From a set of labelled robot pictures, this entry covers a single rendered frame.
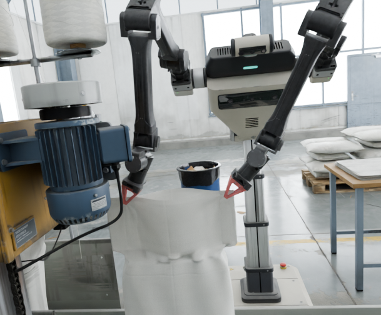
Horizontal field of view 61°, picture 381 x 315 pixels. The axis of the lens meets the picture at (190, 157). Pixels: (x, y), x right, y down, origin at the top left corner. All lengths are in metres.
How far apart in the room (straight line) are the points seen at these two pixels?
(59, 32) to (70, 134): 0.28
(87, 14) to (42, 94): 0.27
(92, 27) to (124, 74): 8.60
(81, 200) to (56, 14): 0.47
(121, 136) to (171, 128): 8.45
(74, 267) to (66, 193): 1.00
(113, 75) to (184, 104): 2.17
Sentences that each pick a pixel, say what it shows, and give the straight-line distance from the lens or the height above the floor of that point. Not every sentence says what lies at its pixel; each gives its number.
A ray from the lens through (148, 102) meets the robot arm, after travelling 1.04.
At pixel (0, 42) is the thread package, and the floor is 1.55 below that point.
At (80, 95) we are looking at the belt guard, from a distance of 0.77.
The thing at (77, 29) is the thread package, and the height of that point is 1.55.
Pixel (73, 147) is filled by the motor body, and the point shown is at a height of 1.27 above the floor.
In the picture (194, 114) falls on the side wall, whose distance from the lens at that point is 9.13.
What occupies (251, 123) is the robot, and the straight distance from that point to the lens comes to 1.56.
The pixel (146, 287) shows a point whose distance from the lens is 1.23.
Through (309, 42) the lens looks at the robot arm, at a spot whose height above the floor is 1.48.
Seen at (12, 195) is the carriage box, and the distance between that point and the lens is 0.88.
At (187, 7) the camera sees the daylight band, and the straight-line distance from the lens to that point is 9.44.
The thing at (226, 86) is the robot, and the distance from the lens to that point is 1.42.
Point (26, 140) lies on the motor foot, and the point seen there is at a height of 1.29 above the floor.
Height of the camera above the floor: 1.35
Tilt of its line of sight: 10 degrees down
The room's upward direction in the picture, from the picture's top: 5 degrees counter-clockwise
